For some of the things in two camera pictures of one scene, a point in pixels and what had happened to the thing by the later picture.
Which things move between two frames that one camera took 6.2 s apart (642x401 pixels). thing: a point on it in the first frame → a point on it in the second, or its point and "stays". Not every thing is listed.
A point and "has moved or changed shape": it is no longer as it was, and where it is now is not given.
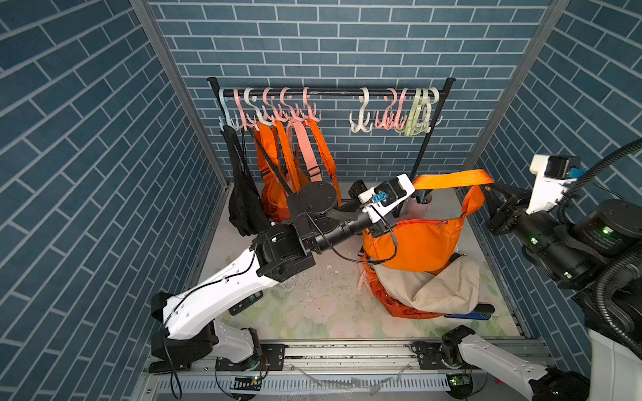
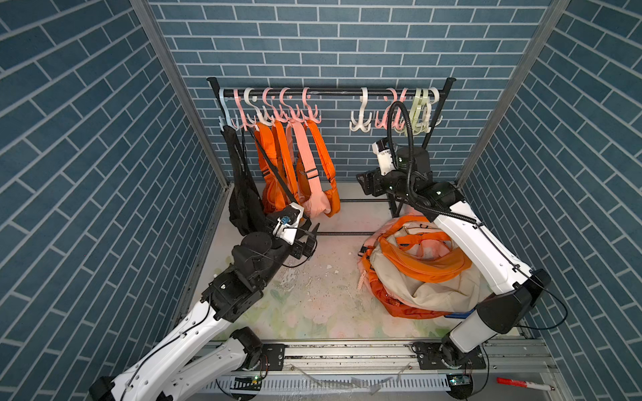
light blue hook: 227,117 stays
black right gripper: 508,202 → 371,180
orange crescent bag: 421,246 has moved or changed shape
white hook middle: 361,125 stays
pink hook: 396,123 stays
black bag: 247,215 stays
